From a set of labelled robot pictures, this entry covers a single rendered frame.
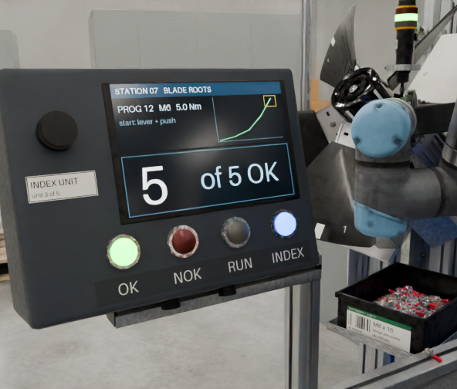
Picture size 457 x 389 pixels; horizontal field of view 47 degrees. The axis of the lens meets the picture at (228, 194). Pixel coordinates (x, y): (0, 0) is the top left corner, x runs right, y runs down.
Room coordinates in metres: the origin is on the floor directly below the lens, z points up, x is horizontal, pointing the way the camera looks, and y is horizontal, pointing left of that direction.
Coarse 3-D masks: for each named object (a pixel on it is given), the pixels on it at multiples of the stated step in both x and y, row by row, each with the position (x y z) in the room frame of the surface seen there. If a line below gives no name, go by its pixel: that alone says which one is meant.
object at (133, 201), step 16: (128, 160) 0.41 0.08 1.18; (144, 160) 0.41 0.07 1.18; (160, 160) 0.42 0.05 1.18; (176, 160) 0.43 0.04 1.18; (128, 176) 0.40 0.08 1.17; (144, 176) 0.41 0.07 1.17; (160, 176) 0.42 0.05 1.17; (176, 176) 0.42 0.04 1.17; (128, 192) 0.40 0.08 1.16; (144, 192) 0.41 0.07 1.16; (160, 192) 0.41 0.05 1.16; (176, 192) 0.42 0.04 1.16; (128, 208) 0.40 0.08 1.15; (144, 208) 0.40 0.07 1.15; (160, 208) 0.41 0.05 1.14; (176, 208) 0.41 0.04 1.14
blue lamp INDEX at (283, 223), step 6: (282, 210) 0.46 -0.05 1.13; (288, 210) 0.46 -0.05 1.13; (276, 216) 0.45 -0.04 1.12; (282, 216) 0.45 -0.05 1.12; (288, 216) 0.45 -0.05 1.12; (294, 216) 0.46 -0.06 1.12; (276, 222) 0.45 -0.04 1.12; (282, 222) 0.45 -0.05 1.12; (288, 222) 0.45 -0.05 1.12; (294, 222) 0.46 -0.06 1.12; (276, 228) 0.45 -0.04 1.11; (282, 228) 0.45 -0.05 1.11; (288, 228) 0.45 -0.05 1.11; (294, 228) 0.46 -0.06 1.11; (276, 234) 0.45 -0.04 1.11; (282, 234) 0.45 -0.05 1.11; (288, 234) 0.45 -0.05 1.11
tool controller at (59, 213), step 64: (0, 128) 0.39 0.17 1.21; (64, 128) 0.38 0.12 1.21; (128, 128) 0.41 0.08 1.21; (192, 128) 0.44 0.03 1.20; (256, 128) 0.47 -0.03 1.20; (0, 192) 0.43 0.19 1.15; (64, 192) 0.38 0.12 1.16; (192, 192) 0.42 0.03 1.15; (256, 192) 0.45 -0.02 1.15; (64, 256) 0.37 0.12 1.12; (192, 256) 0.41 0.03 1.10; (256, 256) 0.44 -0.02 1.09; (64, 320) 0.35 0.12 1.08
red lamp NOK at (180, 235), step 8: (176, 232) 0.41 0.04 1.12; (184, 232) 0.41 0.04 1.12; (192, 232) 0.41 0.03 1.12; (168, 240) 0.40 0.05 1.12; (176, 240) 0.40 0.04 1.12; (184, 240) 0.40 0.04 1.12; (192, 240) 0.41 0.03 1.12; (168, 248) 0.40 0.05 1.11; (176, 248) 0.40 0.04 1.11; (184, 248) 0.40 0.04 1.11; (192, 248) 0.41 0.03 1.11; (176, 256) 0.40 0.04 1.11; (184, 256) 0.40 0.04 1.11
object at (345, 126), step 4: (344, 124) 1.18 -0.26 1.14; (348, 124) 1.18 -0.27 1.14; (340, 128) 1.17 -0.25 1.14; (344, 128) 1.17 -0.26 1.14; (348, 128) 1.17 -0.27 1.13; (340, 132) 1.17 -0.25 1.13; (348, 132) 1.17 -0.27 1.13; (340, 136) 1.16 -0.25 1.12; (344, 136) 1.16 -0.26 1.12; (348, 136) 1.16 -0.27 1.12; (336, 140) 1.15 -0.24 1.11; (340, 140) 1.15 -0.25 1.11; (344, 140) 1.15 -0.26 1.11; (348, 140) 1.15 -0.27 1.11; (352, 140) 1.15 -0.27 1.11; (344, 144) 1.15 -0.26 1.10; (348, 144) 1.15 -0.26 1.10; (352, 144) 1.15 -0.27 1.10
